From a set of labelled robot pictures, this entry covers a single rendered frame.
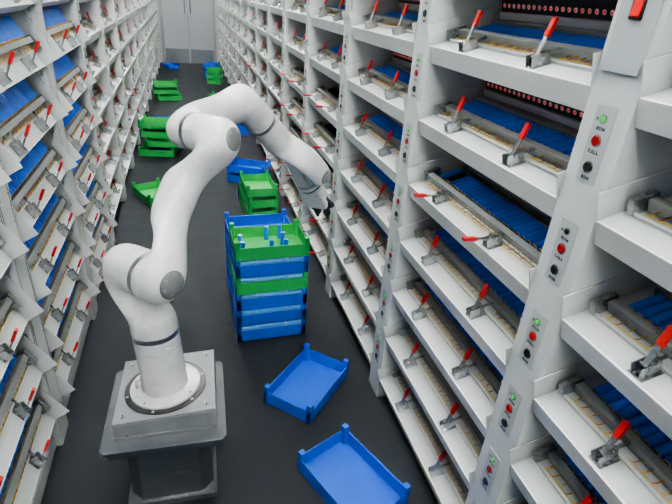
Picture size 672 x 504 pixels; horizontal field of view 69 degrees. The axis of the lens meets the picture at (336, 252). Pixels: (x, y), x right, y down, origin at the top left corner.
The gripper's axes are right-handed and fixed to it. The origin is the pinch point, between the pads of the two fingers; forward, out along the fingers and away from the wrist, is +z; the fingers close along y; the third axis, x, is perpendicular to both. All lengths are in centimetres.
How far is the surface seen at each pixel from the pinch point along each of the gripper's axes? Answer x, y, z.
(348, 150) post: 39.1, -7.2, 8.4
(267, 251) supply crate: -17.0, -20.5, 9.4
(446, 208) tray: -14, 55, -33
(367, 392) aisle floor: -49, 27, 46
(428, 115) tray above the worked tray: 11, 44, -42
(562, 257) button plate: -39, 85, -57
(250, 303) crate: -34, -28, 26
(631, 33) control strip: -19, 88, -87
